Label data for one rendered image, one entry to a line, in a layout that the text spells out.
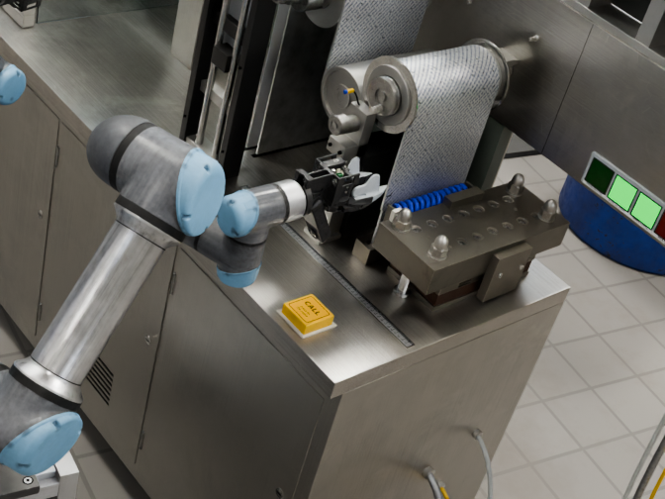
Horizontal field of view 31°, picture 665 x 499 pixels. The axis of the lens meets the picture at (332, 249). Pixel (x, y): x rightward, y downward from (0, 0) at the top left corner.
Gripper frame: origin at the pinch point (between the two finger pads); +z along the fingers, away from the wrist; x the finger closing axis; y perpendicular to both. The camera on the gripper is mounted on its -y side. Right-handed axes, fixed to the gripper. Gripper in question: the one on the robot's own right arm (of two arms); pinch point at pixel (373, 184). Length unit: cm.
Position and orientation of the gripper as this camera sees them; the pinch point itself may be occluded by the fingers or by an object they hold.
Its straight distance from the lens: 228.4
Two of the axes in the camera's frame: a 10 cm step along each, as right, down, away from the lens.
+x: -6.2, -5.8, 5.3
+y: 2.3, -7.8, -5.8
